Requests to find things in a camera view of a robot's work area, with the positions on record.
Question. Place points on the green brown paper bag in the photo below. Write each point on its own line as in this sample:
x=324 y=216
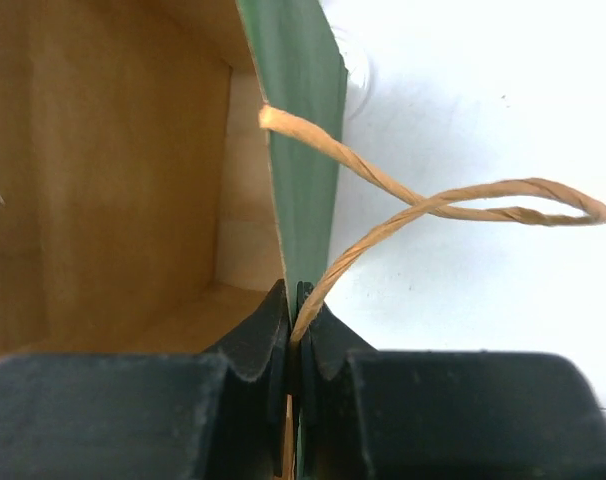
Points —
x=164 y=163

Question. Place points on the flat white plastic lid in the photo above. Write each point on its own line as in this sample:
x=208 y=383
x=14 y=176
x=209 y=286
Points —
x=359 y=69

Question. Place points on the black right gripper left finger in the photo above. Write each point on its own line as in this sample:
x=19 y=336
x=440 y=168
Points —
x=218 y=414

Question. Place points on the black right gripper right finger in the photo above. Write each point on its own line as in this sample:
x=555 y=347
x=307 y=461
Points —
x=375 y=414

